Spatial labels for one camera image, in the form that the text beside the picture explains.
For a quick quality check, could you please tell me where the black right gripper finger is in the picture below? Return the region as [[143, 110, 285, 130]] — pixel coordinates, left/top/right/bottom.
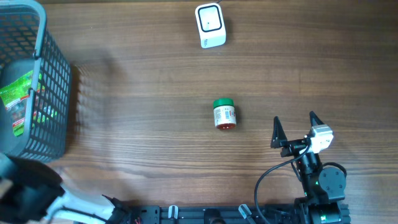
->
[[271, 116, 287, 148], [309, 111, 324, 126]]

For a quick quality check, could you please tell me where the green lid spread jar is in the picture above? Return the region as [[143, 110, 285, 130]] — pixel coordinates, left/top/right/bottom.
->
[[213, 98, 236, 130]]

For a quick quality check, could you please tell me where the green gummy candy bag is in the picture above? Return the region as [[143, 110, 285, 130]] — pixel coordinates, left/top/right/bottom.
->
[[0, 70, 58, 137]]

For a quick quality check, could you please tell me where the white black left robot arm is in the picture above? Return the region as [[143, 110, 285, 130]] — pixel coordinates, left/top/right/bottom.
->
[[1, 154, 131, 223]]

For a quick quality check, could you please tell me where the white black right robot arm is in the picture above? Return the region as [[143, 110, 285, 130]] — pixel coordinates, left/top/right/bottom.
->
[[271, 112, 351, 224]]

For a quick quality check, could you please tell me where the white barcode scanner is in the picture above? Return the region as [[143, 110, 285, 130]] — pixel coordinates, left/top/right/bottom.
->
[[195, 2, 226, 49]]

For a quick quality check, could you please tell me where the grey plastic mesh basket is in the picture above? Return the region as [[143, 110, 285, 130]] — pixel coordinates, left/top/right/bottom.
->
[[1, 1, 72, 162]]

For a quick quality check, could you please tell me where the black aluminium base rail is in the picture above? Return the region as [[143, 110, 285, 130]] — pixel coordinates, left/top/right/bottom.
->
[[120, 204, 351, 224]]

